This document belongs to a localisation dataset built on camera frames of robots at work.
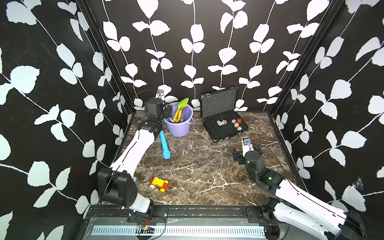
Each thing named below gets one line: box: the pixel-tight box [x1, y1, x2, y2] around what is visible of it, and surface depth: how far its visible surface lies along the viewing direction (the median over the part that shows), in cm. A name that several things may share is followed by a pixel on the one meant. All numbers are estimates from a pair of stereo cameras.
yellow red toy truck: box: [149, 176, 169, 193], surface depth 82 cm
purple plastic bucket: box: [163, 102, 195, 137], surface depth 100 cm
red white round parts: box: [217, 118, 243, 131], surface depth 113 cm
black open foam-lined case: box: [200, 86, 249, 142], surface depth 112 cm
